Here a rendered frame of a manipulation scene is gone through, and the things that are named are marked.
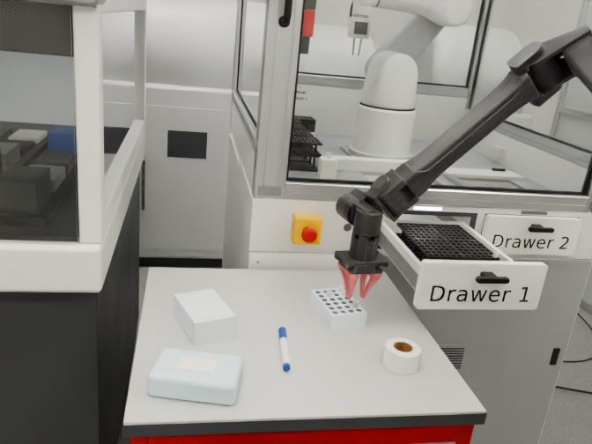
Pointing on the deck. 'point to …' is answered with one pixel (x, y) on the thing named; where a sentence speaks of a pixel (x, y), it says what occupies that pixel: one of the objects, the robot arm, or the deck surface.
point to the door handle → (286, 14)
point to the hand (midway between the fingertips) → (355, 294)
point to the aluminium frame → (261, 151)
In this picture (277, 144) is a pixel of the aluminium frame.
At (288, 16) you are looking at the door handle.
